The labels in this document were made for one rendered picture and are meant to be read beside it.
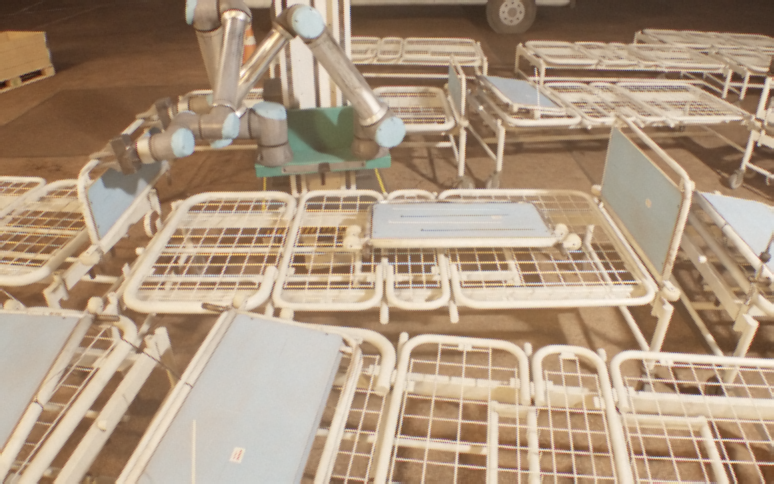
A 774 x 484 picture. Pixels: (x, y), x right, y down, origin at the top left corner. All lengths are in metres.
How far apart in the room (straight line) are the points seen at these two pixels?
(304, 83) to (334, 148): 0.35
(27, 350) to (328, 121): 1.68
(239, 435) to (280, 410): 0.13
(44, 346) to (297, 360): 0.80
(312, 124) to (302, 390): 1.61
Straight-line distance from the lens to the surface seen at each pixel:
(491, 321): 2.65
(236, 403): 1.52
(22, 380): 1.87
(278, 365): 1.61
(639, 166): 2.36
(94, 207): 2.08
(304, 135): 2.86
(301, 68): 2.85
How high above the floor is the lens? 1.65
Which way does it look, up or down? 31 degrees down
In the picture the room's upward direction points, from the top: 1 degrees clockwise
